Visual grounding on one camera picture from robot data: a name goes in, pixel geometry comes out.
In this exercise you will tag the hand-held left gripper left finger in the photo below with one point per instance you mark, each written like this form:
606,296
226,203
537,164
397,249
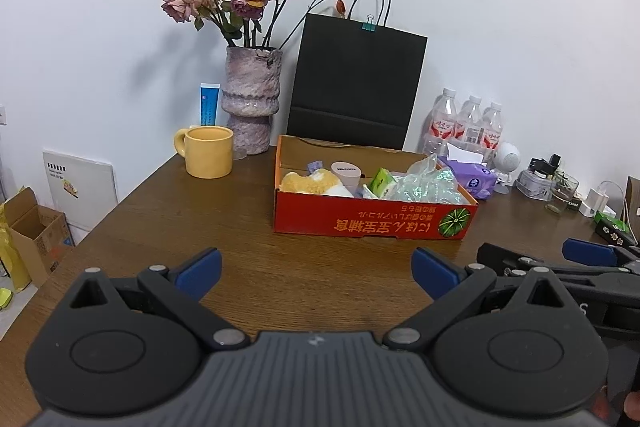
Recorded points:
200,272

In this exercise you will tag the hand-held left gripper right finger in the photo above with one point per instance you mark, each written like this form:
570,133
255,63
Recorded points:
432,274

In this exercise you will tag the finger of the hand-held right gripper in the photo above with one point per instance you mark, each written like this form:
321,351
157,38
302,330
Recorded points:
505,259
590,251

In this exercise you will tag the orange cardboard box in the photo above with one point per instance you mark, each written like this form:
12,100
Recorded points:
360,219

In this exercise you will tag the yellow and white plush toy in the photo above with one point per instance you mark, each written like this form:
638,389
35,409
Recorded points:
310,183

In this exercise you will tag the clear plastic container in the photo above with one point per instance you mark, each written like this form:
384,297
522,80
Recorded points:
532,186

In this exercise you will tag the green and black box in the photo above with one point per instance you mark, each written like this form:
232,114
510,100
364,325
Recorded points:
612,229

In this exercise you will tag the white charger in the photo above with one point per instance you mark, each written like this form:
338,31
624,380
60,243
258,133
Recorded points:
595,202

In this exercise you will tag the clear drinking glass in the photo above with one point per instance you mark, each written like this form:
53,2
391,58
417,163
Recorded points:
560,197

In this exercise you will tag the brown paper bag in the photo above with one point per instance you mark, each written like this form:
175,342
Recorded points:
634,197

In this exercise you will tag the purple tissue pack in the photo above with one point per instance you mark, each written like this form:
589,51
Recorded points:
475,179

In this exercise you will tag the clear plastic bag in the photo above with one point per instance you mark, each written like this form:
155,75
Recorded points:
425,187

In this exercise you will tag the black electronic device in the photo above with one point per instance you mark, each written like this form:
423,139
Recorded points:
542,167

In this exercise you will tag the green and white packet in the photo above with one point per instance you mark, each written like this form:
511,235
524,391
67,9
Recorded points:
382,181

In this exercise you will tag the yellow ceramic mug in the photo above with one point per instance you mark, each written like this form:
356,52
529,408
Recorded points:
210,154

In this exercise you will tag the clear water bottle red label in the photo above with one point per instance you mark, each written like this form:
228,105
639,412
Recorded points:
492,129
444,122
469,127

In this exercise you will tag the small beige cup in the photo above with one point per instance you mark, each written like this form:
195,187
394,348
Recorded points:
346,174

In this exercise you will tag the white flat carton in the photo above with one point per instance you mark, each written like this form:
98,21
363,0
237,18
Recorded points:
80,187

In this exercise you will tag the purple knitted pouch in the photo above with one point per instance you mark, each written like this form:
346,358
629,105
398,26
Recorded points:
315,167

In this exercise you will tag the open brown cardboard carton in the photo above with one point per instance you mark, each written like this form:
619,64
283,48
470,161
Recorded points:
42,242

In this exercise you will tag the blue and white tube box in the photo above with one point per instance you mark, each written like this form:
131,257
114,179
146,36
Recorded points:
209,104

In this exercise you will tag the mottled pink ceramic vase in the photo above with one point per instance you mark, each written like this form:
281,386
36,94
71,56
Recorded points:
250,97

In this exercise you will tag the yellow plastic bag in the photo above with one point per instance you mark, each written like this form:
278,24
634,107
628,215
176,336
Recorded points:
15,267

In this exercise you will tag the small green object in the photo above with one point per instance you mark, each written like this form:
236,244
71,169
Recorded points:
4,298

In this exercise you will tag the black paper bag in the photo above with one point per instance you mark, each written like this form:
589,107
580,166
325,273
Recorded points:
355,77

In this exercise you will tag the teal binder clip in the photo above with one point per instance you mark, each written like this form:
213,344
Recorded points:
369,26

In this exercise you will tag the bare twig with orange bud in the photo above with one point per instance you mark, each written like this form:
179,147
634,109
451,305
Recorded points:
341,4

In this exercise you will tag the white wall socket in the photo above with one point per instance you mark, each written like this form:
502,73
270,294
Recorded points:
2,114

